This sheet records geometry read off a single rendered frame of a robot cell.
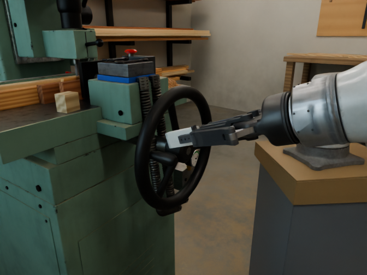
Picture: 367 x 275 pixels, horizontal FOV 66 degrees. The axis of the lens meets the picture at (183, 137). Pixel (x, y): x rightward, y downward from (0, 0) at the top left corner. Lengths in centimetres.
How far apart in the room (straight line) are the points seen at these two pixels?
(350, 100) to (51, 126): 52
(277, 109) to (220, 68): 402
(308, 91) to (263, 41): 368
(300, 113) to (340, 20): 338
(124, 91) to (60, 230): 34
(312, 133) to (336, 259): 75
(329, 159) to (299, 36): 301
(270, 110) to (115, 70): 37
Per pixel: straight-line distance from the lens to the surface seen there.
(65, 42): 82
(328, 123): 37
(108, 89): 66
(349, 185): 93
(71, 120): 65
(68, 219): 72
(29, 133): 60
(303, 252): 102
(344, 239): 105
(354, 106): 37
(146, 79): 63
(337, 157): 98
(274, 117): 39
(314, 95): 38
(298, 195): 88
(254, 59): 412
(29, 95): 77
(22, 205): 82
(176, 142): 52
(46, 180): 67
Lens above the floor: 106
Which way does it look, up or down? 20 degrees down
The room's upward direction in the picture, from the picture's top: straight up
